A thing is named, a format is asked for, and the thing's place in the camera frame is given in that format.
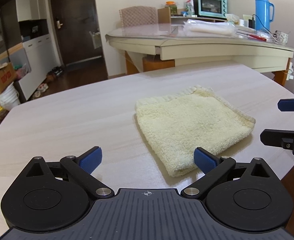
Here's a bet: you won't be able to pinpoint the cream yellow towel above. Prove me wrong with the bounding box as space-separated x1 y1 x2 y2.
135 85 256 177

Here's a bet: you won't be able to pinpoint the blue thermos flask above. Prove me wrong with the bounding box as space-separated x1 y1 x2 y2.
254 0 275 31

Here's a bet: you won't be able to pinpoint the shoes on floor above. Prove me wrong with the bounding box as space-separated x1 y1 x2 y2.
31 67 63 100

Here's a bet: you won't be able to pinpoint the white plastic buckets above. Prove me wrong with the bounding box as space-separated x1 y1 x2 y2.
0 82 21 111

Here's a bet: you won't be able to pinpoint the cardboard box with hat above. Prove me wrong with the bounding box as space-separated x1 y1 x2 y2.
0 62 17 94

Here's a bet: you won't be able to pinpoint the plastic bag of white cloth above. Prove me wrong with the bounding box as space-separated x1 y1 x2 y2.
184 19 238 36

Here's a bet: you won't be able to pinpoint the cream dining table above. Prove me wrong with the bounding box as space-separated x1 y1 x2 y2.
105 24 294 86

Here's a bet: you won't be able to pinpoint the teal toaster oven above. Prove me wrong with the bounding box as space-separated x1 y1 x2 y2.
193 0 228 18

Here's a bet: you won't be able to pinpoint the grey white cabinet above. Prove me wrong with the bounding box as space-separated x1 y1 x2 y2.
0 0 59 102

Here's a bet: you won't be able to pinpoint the orange lid jar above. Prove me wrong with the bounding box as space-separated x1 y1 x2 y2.
165 1 177 15

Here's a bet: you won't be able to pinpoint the quilted brown chair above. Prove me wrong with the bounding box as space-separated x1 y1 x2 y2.
119 6 158 28

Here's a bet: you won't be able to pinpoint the dark brown door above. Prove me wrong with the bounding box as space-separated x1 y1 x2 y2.
50 0 103 65

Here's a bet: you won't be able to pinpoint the red handled screwdriver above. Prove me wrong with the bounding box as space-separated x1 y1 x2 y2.
239 33 267 42

